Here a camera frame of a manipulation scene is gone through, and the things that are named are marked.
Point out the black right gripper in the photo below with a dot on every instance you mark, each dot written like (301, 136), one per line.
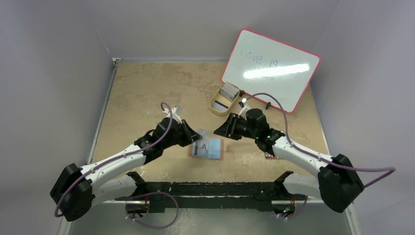
(232, 126)

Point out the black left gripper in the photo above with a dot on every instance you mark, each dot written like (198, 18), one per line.
(190, 135)

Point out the white VIP credit card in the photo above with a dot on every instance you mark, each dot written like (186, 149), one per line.
(204, 141)

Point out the pink leather card holder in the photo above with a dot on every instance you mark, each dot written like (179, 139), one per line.
(216, 150)

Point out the stack of credit cards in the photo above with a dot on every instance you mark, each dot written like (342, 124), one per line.
(229, 91)

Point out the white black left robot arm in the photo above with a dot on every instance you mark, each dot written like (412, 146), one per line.
(77, 189)

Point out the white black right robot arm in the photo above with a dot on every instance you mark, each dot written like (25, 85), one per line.
(331, 178)

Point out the credit card lying in tray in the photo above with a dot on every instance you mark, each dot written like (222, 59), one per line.
(219, 106)

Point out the beige oval tray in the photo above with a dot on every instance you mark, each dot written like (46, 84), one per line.
(218, 97)

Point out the marker pen pack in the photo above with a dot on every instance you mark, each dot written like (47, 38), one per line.
(268, 156)

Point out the pink framed whiteboard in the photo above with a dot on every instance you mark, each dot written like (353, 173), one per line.
(277, 72)

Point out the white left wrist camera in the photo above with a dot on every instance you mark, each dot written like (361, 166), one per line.
(174, 113)

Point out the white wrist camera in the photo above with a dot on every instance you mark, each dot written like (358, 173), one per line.
(243, 103)
(174, 113)

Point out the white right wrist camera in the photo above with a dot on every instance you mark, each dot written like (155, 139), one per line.
(243, 103)

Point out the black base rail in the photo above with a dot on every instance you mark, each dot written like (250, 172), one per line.
(261, 196)

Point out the aluminium table frame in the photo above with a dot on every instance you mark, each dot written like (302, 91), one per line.
(192, 158)

